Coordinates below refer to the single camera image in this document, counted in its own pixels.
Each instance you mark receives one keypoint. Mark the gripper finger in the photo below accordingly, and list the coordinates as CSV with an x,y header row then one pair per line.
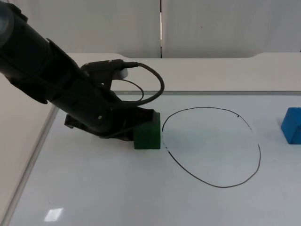
x,y
125,136
147,116

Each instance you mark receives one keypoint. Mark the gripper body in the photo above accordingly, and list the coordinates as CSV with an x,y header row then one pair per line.
x,y
94,108

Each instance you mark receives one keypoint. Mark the green cube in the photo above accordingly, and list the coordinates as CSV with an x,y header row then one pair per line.
x,y
148,136

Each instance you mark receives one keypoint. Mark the grey-framed whiteboard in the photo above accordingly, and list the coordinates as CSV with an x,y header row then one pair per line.
x,y
150,183

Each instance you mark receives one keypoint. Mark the blue cube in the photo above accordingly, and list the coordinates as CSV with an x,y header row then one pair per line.
x,y
292,127

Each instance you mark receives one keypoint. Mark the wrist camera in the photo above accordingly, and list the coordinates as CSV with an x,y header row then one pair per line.
x,y
105,68

